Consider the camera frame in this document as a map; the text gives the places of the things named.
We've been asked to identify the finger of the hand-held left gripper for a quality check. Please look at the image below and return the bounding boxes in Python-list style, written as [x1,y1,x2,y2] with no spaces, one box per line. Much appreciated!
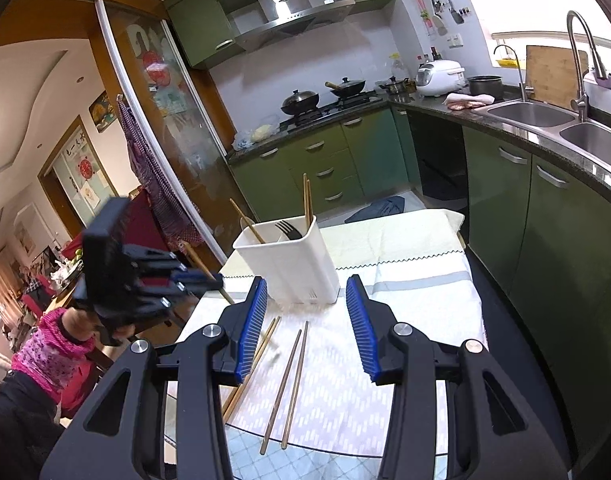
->
[136,276,224,321]
[133,244,209,285]

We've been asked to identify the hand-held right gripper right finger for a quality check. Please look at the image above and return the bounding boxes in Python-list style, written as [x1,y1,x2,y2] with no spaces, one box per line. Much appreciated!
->
[345,274,571,480]

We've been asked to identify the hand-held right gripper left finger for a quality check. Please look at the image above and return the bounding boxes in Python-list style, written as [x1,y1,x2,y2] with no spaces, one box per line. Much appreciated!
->
[40,276,269,480]

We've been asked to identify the white plastic utensil holder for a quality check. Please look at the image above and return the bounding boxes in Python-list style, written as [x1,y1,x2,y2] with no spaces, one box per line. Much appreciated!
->
[233,215,339,306]

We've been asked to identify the black-handled metal fork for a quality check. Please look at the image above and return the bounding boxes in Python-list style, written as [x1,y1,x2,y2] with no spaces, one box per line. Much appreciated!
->
[274,220,302,241]

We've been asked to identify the cluttered wooden dining table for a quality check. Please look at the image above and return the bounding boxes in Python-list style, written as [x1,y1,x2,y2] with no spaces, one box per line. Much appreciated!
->
[40,242,89,306]

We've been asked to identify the door with paper posters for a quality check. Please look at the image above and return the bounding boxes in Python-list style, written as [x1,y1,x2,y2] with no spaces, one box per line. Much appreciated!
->
[38,116,119,226]

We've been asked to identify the checked apron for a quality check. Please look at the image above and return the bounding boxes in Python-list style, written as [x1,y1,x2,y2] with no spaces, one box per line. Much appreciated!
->
[116,95,206,247]

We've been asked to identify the white patterned teal-bordered tablecloth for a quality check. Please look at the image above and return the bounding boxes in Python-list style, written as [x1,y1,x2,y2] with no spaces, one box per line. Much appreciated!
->
[176,247,489,480]

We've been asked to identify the cream cloth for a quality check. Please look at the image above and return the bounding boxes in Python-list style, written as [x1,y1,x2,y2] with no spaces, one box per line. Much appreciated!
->
[218,208,466,281]

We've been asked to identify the blue cloth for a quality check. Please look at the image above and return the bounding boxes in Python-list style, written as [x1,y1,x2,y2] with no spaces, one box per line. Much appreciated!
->
[344,196,406,225]

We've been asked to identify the red seat cushion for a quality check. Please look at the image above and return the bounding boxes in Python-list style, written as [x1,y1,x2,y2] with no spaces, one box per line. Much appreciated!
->
[56,355,97,416]

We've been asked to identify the sliding glass door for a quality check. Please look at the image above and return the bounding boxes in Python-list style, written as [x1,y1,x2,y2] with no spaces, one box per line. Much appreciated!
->
[94,0,236,266]

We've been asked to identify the plastic bag with food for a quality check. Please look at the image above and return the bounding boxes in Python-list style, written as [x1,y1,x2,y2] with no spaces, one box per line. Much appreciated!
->
[232,122,280,152]

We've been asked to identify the green base cabinets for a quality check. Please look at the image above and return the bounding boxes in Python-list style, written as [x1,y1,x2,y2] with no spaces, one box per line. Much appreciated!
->
[228,105,611,461]

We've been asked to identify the person's dark clothing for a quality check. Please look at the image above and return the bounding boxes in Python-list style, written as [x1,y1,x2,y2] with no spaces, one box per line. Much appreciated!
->
[0,372,61,480]

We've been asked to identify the black lidded wok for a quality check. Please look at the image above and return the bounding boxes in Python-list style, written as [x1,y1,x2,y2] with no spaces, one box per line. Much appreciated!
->
[280,89,320,116]

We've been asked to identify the black gas stove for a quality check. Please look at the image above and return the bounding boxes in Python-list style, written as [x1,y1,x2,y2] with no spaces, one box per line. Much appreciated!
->
[278,91,386,128]

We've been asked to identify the small steel pot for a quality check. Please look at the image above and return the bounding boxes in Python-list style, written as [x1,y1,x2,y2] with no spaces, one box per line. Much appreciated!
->
[380,76,411,95]

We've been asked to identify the pink cloth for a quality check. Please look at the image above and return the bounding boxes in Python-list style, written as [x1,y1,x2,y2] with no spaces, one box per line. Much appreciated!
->
[443,92,496,111]

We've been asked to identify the white rice cooker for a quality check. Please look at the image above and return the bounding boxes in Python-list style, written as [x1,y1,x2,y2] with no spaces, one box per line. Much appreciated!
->
[415,59,467,98]

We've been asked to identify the clear oil bottle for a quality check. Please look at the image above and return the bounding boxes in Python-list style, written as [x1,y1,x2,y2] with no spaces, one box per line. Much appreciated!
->
[389,52,411,83]

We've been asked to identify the black cooking pot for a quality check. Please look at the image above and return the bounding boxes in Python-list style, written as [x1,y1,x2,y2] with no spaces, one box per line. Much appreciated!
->
[467,75,503,101]

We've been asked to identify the steel double sink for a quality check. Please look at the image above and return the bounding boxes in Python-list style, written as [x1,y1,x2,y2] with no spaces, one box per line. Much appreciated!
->
[485,99,611,171]

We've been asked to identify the steel range hood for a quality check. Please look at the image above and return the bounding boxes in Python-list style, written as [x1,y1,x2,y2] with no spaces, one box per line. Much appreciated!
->
[218,0,356,51]

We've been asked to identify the small steel faucet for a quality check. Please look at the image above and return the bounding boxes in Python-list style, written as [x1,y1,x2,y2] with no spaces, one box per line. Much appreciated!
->
[493,44,529,103]

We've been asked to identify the white hanging spatula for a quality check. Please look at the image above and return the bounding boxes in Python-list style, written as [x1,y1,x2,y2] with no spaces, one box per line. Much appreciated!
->
[426,0,449,37]

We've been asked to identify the wooden cutting board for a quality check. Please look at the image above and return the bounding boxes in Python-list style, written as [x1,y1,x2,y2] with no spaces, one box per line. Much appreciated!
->
[525,45,586,111]

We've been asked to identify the pink hanging utensil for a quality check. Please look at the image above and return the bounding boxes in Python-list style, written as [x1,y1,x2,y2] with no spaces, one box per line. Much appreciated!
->
[415,0,432,36]

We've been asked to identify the tall steel faucet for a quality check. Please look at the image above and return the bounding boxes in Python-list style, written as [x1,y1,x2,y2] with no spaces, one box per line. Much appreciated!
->
[566,10,609,123]

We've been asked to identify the black hanging spatula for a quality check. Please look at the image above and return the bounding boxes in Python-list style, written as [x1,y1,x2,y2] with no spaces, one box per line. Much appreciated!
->
[439,0,465,25]

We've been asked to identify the wall poster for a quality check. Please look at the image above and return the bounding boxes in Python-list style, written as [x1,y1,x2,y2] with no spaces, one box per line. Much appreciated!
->
[88,91,117,133]

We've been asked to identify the green wall cabinets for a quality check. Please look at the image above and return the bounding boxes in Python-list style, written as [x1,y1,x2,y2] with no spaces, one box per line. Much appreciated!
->
[164,0,397,70]

